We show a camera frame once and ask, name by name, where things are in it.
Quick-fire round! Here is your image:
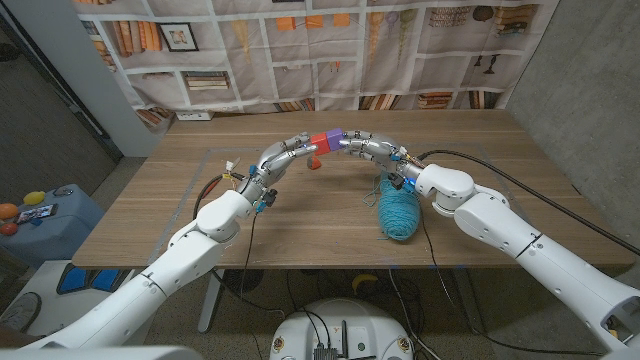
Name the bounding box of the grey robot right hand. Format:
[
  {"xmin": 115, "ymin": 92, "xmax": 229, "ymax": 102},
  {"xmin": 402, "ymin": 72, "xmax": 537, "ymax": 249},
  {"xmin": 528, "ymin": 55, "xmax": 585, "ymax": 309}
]
[{"xmin": 339, "ymin": 130, "xmax": 426, "ymax": 184}]

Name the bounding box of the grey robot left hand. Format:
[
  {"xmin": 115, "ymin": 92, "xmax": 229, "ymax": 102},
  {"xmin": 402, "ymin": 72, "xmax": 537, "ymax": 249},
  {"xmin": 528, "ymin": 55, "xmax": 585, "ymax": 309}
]
[{"xmin": 235, "ymin": 131, "xmax": 320, "ymax": 201}]

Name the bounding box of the purple magnetic block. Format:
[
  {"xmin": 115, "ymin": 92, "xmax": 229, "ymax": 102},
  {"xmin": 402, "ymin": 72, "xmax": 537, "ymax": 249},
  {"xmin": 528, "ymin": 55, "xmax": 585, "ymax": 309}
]
[{"xmin": 325, "ymin": 127, "xmax": 346, "ymax": 151}]

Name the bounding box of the red magnetic block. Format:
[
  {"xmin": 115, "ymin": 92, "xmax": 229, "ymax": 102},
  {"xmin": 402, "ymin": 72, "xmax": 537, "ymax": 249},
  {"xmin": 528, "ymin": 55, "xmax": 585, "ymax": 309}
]
[{"xmin": 309, "ymin": 132, "xmax": 332, "ymax": 156}]

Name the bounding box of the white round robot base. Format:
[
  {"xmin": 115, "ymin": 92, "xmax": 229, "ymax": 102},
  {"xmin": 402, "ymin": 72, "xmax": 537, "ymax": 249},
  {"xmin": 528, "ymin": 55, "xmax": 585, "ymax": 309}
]
[{"xmin": 268, "ymin": 298, "xmax": 415, "ymax": 360}]

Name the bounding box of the teal yarn skein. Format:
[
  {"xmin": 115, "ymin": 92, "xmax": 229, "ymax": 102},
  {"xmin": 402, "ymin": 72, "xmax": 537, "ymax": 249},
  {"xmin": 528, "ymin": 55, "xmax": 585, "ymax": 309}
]
[{"xmin": 362, "ymin": 172, "xmax": 422, "ymax": 242}]

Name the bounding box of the white power strip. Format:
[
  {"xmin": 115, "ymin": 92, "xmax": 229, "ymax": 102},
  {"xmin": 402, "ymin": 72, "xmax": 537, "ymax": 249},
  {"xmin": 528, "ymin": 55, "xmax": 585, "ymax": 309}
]
[{"xmin": 175, "ymin": 110, "xmax": 215, "ymax": 122}]

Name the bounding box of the printed bookshelf backdrop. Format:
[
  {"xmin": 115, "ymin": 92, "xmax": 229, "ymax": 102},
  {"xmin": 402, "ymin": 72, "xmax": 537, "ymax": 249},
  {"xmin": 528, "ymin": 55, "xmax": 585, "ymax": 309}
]
[{"xmin": 72, "ymin": 0, "xmax": 561, "ymax": 124}]

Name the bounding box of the black round floor base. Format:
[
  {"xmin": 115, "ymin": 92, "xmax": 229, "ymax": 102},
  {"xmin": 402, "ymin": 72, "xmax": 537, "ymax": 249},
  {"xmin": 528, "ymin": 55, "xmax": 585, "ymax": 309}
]
[{"xmin": 223, "ymin": 268, "xmax": 265, "ymax": 295}]

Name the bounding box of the yellow banana toy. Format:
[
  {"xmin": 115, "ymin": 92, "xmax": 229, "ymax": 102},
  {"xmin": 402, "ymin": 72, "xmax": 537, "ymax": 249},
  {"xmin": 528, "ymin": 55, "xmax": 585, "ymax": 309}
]
[{"xmin": 351, "ymin": 273, "xmax": 380, "ymax": 295}]

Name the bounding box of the metal table leg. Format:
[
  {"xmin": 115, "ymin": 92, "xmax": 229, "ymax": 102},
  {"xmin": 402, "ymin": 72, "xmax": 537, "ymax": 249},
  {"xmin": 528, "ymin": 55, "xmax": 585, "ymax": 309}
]
[
  {"xmin": 452, "ymin": 267, "xmax": 486, "ymax": 335},
  {"xmin": 197, "ymin": 269, "xmax": 226, "ymax": 335}
]

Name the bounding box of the blue grey ottoman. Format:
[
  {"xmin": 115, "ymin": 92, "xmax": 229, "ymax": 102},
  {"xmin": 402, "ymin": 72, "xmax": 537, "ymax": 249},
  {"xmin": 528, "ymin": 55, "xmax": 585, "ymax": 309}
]
[{"xmin": 0, "ymin": 183, "xmax": 107, "ymax": 269}]

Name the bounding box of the white platform with blue pads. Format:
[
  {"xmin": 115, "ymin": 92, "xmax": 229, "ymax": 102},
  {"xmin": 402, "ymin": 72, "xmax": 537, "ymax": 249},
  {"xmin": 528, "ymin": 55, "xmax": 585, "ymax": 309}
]
[{"xmin": 2, "ymin": 259, "xmax": 136, "ymax": 336}]

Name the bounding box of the grey sneaker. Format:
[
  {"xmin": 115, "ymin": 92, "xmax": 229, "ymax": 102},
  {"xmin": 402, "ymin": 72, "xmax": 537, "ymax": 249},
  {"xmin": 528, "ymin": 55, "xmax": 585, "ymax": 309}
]
[{"xmin": 0, "ymin": 292, "xmax": 44, "ymax": 332}]

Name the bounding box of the person bare leg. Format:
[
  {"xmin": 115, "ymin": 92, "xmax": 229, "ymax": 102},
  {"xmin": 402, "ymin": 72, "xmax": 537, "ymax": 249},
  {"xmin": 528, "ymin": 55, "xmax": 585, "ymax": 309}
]
[{"xmin": 0, "ymin": 328, "xmax": 46, "ymax": 350}]

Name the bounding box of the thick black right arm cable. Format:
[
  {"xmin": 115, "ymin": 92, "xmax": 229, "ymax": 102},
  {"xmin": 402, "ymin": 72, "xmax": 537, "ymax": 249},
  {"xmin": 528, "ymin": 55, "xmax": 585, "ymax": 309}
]
[{"xmin": 417, "ymin": 149, "xmax": 640, "ymax": 257}]

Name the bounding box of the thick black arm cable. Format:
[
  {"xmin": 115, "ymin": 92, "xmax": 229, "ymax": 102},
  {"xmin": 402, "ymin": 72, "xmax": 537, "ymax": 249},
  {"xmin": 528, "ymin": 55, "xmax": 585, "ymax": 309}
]
[
  {"xmin": 192, "ymin": 172, "xmax": 246, "ymax": 221},
  {"xmin": 417, "ymin": 149, "xmax": 640, "ymax": 257}
]

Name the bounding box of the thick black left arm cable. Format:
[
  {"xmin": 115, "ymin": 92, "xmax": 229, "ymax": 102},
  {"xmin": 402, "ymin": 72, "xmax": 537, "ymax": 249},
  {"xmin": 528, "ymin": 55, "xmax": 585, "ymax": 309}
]
[{"xmin": 192, "ymin": 172, "xmax": 246, "ymax": 221}]

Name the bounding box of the thin black left wrist cable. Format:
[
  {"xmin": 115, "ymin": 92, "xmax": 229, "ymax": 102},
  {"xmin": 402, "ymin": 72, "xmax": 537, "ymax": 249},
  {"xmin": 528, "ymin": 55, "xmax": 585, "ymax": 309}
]
[{"xmin": 237, "ymin": 212, "xmax": 257, "ymax": 301}]

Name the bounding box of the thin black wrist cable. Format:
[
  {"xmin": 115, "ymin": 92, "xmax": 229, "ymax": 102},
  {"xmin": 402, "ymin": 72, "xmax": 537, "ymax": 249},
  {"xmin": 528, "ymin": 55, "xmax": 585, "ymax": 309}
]
[
  {"xmin": 237, "ymin": 212, "xmax": 257, "ymax": 301},
  {"xmin": 419, "ymin": 204, "xmax": 606, "ymax": 357}
]

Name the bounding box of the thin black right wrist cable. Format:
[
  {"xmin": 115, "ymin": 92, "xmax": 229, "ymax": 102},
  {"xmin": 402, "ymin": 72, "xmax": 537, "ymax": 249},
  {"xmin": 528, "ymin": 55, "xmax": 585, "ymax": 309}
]
[{"xmin": 419, "ymin": 204, "xmax": 606, "ymax": 357}]

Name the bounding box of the grey floor cable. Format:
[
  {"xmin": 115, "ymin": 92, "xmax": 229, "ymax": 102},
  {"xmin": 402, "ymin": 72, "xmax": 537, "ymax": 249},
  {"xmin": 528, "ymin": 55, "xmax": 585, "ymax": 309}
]
[{"xmin": 387, "ymin": 268, "xmax": 441, "ymax": 360}]

